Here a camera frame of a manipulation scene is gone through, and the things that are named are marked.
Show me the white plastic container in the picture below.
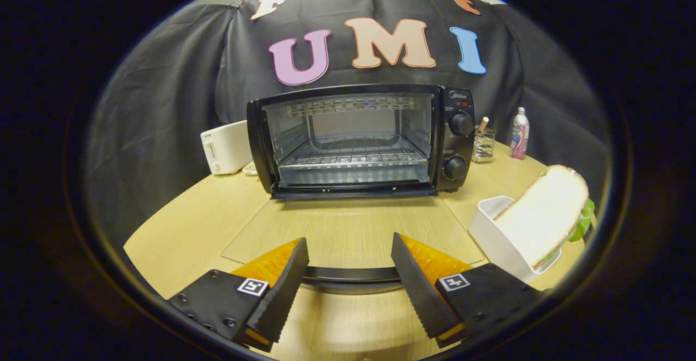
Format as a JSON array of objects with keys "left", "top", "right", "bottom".
[{"left": 469, "top": 196, "right": 562, "bottom": 284}]

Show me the green plastic object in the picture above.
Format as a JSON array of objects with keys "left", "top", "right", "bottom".
[{"left": 568, "top": 198, "right": 595, "bottom": 242}]

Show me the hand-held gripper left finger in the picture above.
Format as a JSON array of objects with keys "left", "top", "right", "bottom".
[{"left": 167, "top": 237, "right": 310, "bottom": 352}]

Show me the white toaster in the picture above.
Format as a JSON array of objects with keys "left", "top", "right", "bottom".
[{"left": 200, "top": 120, "right": 253, "bottom": 176}]

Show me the white and pink bottle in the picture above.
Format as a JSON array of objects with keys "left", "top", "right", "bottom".
[{"left": 510, "top": 107, "right": 530, "bottom": 160}]

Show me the white bread slice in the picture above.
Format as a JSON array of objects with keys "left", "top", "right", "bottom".
[{"left": 493, "top": 165, "right": 589, "bottom": 270}]

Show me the black toaster oven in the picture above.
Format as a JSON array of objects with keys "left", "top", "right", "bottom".
[{"left": 221, "top": 84, "right": 485, "bottom": 295}]

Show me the black backdrop cloth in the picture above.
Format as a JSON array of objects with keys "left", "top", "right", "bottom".
[{"left": 84, "top": 0, "right": 612, "bottom": 242}]

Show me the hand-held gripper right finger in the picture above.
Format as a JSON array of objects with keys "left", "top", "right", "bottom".
[{"left": 391, "top": 233, "right": 545, "bottom": 348}]

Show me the glass jar with stick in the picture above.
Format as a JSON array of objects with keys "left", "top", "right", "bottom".
[{"left": 472, "top": 116, "right": 496, "bottom": 163}]

